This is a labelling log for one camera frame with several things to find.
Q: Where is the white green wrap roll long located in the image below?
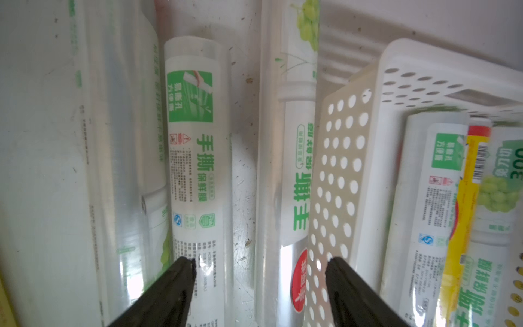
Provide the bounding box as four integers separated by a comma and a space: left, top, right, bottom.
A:
164, 36, 234, 326

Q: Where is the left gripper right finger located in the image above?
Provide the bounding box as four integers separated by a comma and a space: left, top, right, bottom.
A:
326, 257, 408, 327

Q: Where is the white wrap roll red label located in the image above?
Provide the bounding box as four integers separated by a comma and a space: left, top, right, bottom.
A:
255, 1, 320, 326

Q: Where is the white plastic basket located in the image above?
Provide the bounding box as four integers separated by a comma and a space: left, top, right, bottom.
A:
304, 39, 522, 326

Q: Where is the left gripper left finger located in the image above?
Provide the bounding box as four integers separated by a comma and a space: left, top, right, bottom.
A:
110, 257, 197, 327

